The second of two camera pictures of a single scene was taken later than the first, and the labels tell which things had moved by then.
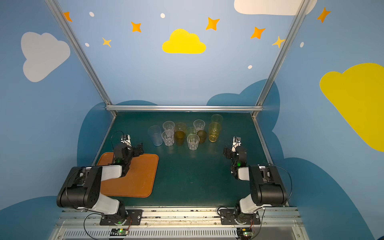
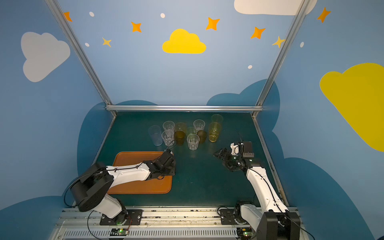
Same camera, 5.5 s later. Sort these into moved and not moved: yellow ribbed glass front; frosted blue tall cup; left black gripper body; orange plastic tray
Moved: orange plastic tray; left black gripper body
Not moved: frosted blue tall cup; yellow ribbed glass front
